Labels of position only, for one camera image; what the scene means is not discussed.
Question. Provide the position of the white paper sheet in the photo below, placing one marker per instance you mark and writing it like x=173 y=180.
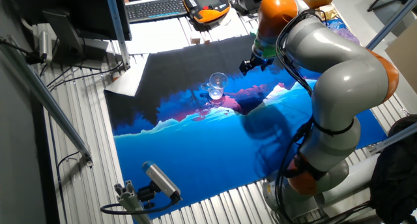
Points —
x=128 y=80

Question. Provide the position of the blue purple printed cloth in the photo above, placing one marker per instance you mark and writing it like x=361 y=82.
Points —
x=343 y=30

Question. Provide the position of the silver cylindrical device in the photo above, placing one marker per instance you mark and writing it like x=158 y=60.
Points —
x=45 y=46

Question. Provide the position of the silver camera with blue end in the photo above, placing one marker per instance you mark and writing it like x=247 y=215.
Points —
x=161 y=180

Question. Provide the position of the black fabric bag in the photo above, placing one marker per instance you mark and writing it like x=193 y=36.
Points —
x=395 y=172

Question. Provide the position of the black camera mount joint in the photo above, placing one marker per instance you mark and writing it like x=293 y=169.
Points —
x=146 y=194

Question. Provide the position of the orange grey teach pendant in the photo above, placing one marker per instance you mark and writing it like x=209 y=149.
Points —
x=206 y=4

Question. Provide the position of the black computer keyboard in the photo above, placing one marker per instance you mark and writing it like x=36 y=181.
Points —
x=153 y=8

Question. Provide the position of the beige cardboard panel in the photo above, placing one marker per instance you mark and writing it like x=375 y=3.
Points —
x=404 y=58

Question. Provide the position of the blue landscape print mat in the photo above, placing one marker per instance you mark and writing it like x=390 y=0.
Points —
x=195 y=146

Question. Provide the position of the short aluminium profile post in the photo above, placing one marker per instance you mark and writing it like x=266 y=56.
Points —
x=130 y=201

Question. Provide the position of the grey monitor stand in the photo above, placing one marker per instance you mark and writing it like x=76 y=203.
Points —
x=70 y=41

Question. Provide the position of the aluminium frame post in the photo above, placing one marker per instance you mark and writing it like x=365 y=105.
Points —
x=118 y=32

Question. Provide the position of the black computer monitor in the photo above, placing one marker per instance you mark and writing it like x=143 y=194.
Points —
x=88 y=12

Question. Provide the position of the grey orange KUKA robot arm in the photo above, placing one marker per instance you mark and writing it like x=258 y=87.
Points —
x=342 y=74

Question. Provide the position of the aluminium frame rail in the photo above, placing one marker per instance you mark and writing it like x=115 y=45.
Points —
x=391 y=22
x=395 y=137
x=49 y=100

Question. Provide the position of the small wooden block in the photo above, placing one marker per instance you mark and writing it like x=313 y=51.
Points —
x=207 y=39
x=195 y=40

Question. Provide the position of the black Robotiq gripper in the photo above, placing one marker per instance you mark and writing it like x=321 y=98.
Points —
x=259 y=62

